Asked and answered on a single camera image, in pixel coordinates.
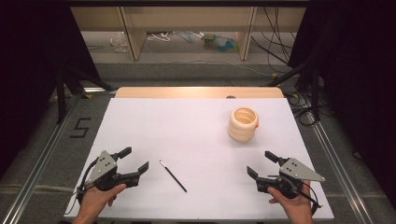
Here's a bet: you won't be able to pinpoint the right hand-held gripper cable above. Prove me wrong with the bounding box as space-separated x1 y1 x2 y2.
298 181 324 217

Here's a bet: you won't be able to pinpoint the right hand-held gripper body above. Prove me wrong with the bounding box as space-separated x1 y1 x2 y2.
255 157 326 200

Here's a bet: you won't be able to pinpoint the metal floor rail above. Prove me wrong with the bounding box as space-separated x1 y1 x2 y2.
1 92 84 224
302 94 387 224

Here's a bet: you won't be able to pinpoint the thin black brush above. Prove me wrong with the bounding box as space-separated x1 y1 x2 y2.
159 160 188 193

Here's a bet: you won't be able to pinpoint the black tripod stand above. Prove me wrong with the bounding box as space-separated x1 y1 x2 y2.
266 57 322 121
55 65 114 125

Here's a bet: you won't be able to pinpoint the hanging black cables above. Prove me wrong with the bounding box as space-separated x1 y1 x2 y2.
250 6 297 75

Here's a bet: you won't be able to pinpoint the wooden table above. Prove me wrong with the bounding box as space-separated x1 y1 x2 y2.
114 86 285 100

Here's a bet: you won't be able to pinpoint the person's left hand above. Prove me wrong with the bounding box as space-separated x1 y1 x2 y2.
76 183 128 219

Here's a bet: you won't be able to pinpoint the beige wooden desk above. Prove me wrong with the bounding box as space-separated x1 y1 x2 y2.
70 6 307 62

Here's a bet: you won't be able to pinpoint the long white floor cable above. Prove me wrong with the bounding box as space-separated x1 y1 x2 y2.
141 43 276 78

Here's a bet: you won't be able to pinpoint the black curtain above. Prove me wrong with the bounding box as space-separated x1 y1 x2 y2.
0 0 103 180
287 0 396 214

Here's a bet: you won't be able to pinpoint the coiled black floor cables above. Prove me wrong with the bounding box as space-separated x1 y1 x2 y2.
285 91 319 127

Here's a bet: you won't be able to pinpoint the white table mat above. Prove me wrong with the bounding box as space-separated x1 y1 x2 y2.
64 97 335 220

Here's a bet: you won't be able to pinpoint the clear plastic bag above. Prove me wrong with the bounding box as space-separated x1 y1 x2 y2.
109 31 130 53

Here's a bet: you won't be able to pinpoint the clear plastic bottles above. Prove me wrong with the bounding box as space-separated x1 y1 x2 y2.
201 33 239 53

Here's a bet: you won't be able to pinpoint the cream ribbed pen holder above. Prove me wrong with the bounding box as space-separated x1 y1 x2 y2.
227 106 260 144

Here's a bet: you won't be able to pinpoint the white cord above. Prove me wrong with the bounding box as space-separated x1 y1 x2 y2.
147 31 176 43

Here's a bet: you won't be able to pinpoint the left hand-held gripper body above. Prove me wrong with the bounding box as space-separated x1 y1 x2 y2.
83 150 141 192

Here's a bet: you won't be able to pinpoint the person's right hand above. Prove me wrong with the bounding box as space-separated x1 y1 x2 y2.
266 179 314 219

